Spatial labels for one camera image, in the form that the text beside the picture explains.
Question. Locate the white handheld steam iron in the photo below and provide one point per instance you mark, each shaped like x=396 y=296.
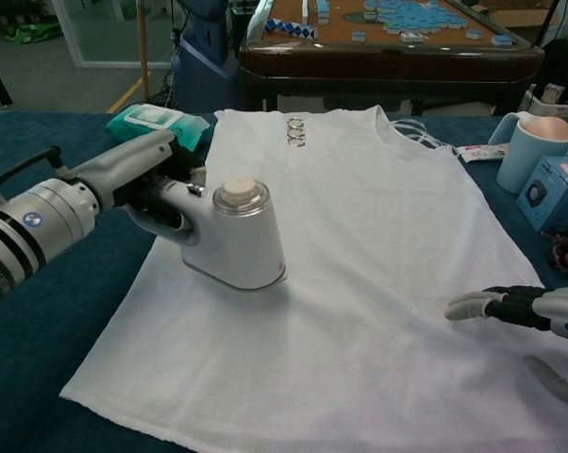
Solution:
x=246 y=245

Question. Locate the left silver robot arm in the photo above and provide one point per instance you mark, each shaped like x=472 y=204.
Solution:
x=29 y=236

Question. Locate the green bag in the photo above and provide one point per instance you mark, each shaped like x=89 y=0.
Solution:
x=29 y=34

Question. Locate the white sleeveless shirt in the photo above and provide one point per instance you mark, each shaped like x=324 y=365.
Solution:
x=359 y=283

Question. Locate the dark blue machine base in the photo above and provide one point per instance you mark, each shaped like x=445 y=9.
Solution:
x=204 y=80

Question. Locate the light blue mug pink inside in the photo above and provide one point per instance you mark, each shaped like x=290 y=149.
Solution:
x=524 y=160

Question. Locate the brown wooden mahjong table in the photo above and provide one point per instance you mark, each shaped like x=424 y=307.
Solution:
x=383 y=66

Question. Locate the wooden pole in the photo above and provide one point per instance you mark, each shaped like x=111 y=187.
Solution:
x=144 y=47

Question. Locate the row of blue mahjong tiles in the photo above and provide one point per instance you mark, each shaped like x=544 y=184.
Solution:
x=413 y=38

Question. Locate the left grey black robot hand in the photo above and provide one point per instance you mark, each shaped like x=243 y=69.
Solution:
x=123 y=165

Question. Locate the small white pink packet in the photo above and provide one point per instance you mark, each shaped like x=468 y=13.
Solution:
x=477 y=153

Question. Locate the blue white snake puzzle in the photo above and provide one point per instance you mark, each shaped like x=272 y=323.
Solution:
x=289 y=28

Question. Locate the blue mahjong tile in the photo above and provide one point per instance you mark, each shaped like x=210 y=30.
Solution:
x=359 y=36
x=475 y=34
x=500 y=40

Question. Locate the blue cardboard product box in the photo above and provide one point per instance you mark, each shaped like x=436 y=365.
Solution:
x=562 y=203

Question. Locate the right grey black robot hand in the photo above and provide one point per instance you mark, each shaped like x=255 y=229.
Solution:
x=524 y=304

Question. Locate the white framed glass partition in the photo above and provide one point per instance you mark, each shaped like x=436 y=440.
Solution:
x=74 y=33

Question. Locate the dark teal tablecloth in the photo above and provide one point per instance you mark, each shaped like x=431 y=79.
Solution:
x=29 y=354

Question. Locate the green wet wipes pack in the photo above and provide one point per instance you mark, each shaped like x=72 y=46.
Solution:
x=142 y=118

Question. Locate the heap of blue mahjong tiles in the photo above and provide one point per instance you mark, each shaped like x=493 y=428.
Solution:
x=416 y=14

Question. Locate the brown cardboard box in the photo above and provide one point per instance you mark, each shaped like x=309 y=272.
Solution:
x=515 y=14

